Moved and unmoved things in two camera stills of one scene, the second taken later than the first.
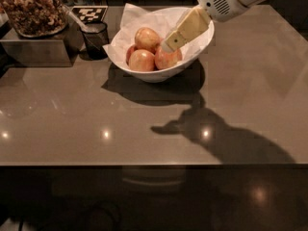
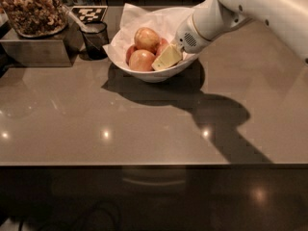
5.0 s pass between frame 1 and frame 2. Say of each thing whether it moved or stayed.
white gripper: moved
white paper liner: stayed
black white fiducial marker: stayed
